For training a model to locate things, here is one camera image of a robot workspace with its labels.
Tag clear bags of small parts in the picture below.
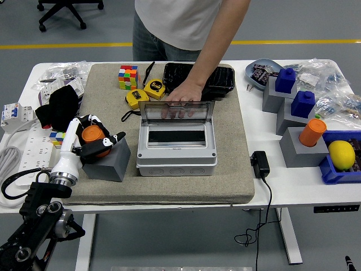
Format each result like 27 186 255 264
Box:
287 58 361 129

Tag white circuit breaker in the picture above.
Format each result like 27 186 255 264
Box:
1 102 37 133

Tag yellow lemon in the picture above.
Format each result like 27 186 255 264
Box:
328 140 356 171

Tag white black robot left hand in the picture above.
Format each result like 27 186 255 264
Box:
50 113 127 181

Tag black cloth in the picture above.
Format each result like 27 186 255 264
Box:
35 85 82 129

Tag small colourful puzzle cube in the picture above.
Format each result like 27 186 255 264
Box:
49 131 67 147

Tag grey-brown mat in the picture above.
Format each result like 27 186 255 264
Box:
56 62 256 206

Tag person's left hand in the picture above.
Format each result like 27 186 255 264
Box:
161 80 204 119

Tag black office chair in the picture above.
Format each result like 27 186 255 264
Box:
37 0 104 32

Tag person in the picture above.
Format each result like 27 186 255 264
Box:
132 0 252 62

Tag white power strip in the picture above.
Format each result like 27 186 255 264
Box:
17 124 61 186

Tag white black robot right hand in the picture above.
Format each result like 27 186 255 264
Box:
344 256 358 271

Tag large colourful puzzle cube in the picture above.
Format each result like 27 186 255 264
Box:
118 64 140 90

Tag blue-grey bowl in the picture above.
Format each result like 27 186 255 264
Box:
245 58 284 91

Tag blue plastic block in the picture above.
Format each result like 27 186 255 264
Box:
275 67 297 93
291 90 316 118

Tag white table leg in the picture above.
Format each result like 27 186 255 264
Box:
74 213 96 271
275 207 303 265

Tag black adapter cord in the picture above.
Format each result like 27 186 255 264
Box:
234 176 274 271

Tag grey holder block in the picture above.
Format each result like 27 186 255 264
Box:
276 98 316 136
262 76 298 113

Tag black plastic case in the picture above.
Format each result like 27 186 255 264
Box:
162 62 236 100

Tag dark wrapped candy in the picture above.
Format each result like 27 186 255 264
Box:
253 64 273 75
252 69 270 85

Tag clear bags of hardware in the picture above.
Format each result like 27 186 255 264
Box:
31 60 93 94

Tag grey block with round hole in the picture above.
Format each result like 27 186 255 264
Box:
279 126 331 168
81 134 131 183

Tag orange cylinder battery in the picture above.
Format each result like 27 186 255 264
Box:
81 125 112 158
299 118 328 147

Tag white wall socket pack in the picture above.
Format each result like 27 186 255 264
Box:
38 77 85 107

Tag black power adapter plug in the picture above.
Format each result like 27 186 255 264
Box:
250 151 271 179

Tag black table control panel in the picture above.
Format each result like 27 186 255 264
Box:
314 205 361 214

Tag grey junction box clear lid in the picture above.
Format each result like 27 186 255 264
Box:
136 100 219 177

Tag blue storage bin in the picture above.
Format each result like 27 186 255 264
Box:
319 130 361 185

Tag yellow tape measure small window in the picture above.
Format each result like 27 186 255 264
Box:
121 89 151 122

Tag yellow tape measure black label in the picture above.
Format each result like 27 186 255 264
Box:
142 60 166 99

